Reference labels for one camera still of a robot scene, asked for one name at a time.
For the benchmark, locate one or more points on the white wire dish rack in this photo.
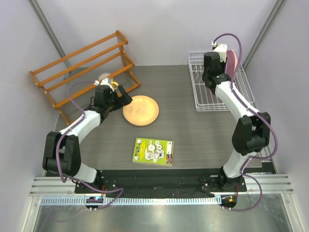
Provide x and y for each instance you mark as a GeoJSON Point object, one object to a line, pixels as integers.
{"type": "Point", "coordinates": [223, 98]}

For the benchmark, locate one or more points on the green book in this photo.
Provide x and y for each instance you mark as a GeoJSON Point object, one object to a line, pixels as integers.
{"type": "Point", "coordinates": [153, 152]}

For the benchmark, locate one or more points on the pink plate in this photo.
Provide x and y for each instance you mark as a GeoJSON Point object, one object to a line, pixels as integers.
{"type": "Point", "coordinates": [231, 62]}

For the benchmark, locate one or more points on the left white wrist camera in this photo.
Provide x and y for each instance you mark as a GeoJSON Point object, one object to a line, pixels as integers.
{"type": "Point", "coordinates": [105, 82]}

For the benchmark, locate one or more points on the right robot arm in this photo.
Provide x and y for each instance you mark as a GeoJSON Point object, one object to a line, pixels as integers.
{"type": "Point", "coordinates": [251, 133]}

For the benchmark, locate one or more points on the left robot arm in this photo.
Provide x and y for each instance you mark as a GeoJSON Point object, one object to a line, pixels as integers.
{"type": "Point", "coordinates": [62, 149]}

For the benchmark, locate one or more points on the orange wooden shelf rack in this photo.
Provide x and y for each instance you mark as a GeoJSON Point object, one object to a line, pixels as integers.
{"type": "Point", "coordinates": [112, 52]}

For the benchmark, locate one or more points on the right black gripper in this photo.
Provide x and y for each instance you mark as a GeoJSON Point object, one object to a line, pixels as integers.
{"type": "Point", "coordinates": [223, 65]}

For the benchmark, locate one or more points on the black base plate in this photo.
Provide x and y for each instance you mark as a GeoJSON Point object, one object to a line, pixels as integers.
{"type": "Point", "coordinates": [158, 183]}

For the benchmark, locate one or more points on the yellow mug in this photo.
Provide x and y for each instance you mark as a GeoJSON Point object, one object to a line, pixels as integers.
{"type": "Point", "coordinates": [104, 75]}

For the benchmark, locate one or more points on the orange plate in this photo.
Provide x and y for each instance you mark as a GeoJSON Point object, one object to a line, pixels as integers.
{"type": "Point", "coordinates": [142, 111]}

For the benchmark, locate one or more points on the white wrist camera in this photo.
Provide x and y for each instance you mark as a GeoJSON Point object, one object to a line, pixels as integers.
{"type": "Point", "coordinates": [105, 82]}
{"type": "Point", "coordinates": [221, 49]}

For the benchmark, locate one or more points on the aluminium rail frame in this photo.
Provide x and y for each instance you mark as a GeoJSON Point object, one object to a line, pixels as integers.
{"type": "Point", "coordinates": [166, 200]}

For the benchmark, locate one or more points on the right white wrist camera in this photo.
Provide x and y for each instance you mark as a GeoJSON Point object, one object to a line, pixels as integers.
{"type": "Point", "coordinates": [221, 49]}

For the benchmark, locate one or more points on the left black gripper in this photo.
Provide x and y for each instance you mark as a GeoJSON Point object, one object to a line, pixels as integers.
{"type": "Point", "coordinates": [124, 99]}

